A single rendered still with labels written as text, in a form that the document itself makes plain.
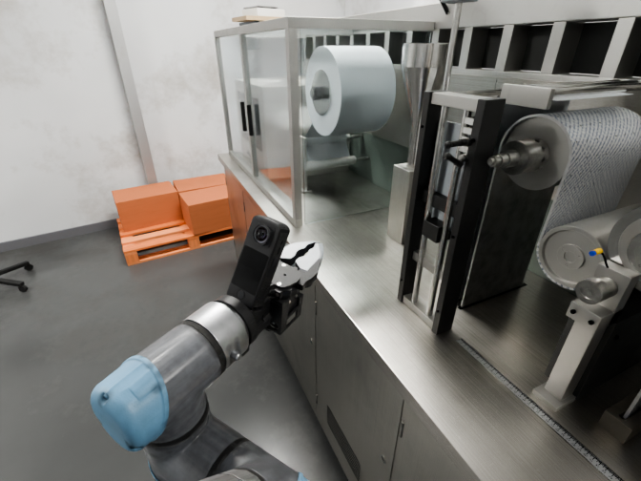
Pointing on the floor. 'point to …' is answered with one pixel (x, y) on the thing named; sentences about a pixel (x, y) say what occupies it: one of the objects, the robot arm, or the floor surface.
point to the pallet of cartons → (172, 216)
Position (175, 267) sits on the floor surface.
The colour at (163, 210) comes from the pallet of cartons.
